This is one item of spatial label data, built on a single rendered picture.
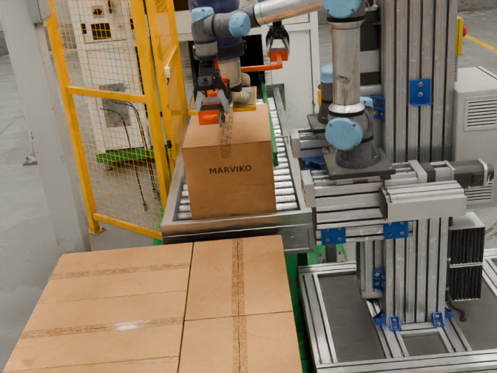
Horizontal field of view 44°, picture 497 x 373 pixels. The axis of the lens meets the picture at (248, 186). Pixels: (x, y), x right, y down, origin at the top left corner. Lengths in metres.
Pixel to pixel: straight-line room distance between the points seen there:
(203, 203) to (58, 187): 1.08
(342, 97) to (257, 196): 1.01
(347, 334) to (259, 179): 0.78
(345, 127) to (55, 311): 1.31
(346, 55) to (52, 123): 2.01
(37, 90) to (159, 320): 1.63
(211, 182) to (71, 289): 0.77
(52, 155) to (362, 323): 1.91
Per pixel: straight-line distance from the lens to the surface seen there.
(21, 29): 3.47
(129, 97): 3.60
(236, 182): 2.84
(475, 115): 2.39
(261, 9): 2.15
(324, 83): 2.61
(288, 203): 3.08
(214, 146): 2.78
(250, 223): 2.85
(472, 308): 2.94
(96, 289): 2.62
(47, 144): 3.60
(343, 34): 1.94
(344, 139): 2.00
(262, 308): 2.32
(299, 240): 2.91
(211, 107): 2.18
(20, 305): 3.75
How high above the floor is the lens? 1.86
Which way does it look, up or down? 23 degrees down
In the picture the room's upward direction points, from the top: 6 degrees counter-clockwise
